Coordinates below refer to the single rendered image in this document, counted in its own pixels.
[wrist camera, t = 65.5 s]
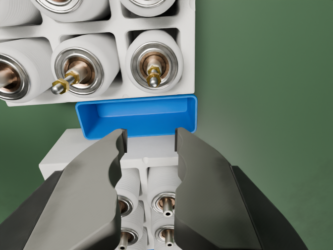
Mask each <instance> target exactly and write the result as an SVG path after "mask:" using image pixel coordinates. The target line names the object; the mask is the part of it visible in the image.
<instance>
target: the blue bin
mask: <svg viewBox="0 0 333 250"><path fill-rule="evenodd" d="M75 109H76V112H77V116H78V119H79V122H80V126H81V129H82V132H83V136H84V137H85V138H86V139H87V140H100V139H102V138H103V137H105V136H106V135H108V134H109V133H111V132H112V131H114V130H116V129H119V128H123V129H127V134H128V138H130V137H145V136H160V135H175V128H179V127H183V128H185V129H186V130H188V131H189V132H191V133H194V132H195V131H196V130H197V109H198V99H197V97H196V95H195V94H193V93H192V94H176V95H164V96H150V97H136V98H122V99H108V100H95V101H81V102H77V103H76V105H75Z"/></svg>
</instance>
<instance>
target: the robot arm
mask: <svg viewBox="0 0 333 250"><path fill-rule="evenodd" d="M127 139H128V134H127V129H123V128H119V129H116V130H114V131H112V132H111V133H109V134H108V135H106V136H105V137H103V138H102V139H100V140H99V141H97V142H95V143H94V144H92V145H91V146H89V147H88V148H86V149H85V150H84V151H82V152H81V153H80V154H79V155H77V156H76V157H75V158H74V159H73V160H72V161H71V162H70V163H69V164H68V165H67V166H66V167H65V168H64V169H63V170H60V171H54V172H53V173H52V174H51V175H50V176H49V177H48V178H47V179H46V180H45V181H44V182H43V183H42V184H41V185H40V186H39V187H38V188H37V189H36V190H35V191H33V192H32V193H31V194H30V195H29V196H28V197H27V198H26V199H25V200H24V201H23V202H22V203H21V204H20V205H19V206H18V207H17V208H16V209H15V210H14V211H13V212H12V213H11V214H10V215H9V216H8V217H7V218H6V219H5V220H4V221H3V222H2V223H1V224H0V250H115V249H116V248H117V246H118V245H119V243H120V236H121V213H120V207H119V202H118V196H117V191H116V189H115V186H116V184H117V183H118V181H119V180H120V179H121V177H122V172H121V165H120V160H121V158H122V157H123V155H124V154H125V153H127ZM174 151H175V152H177V154H178V173H177V174H178V177H179V178H180V179H181V181H182V183H181V184H180V185H179V186H178V187H177V189H176V190H175V206H174V241H175V243H176V245H177V246H178V247H180V248H181V249H182V250H308V248H307V247H306V245H305V244H304V242H303V241H302V239H301V238H300V236H299V235H298V233H297V232H296V230H295V229H294V228H293V226H292V225H291V224H290V223H289V221H288V220H287V219H286V218H285V217H284V215H283V214H282V213H281V212H280V211H279V210H278V209H277V208H276V207H275V206H274V205H273V203H272V202H271V201H270V200H269V199H268V198H267V197H266V196H265V195H264V194H263V193H262V192H261V191H260V189H259V188H258V187H257V186H256V185H255V184H254V183H253V182H252V181H251V180H250V179H249V178H248V177H247V175H246V174H245V173H244V172H243V171H242V170H241V169H240V168H239V167H238V166H232V165H231V164H230V163H229V162H228V161H227V160H226V159H225V158H224V156H223V155H221V154H220V153H219V152H218V151H217V150H216V149H214V148H213V147H212V146H210V145H209V144H207V143H206V142H204V141H203V140H201V139H200V138H198V137H197V136H195V135H194V134H192V133H191V132H189V131H188V130H186V129H185V128H183V127H179V128H175V145H174Z"/></svg>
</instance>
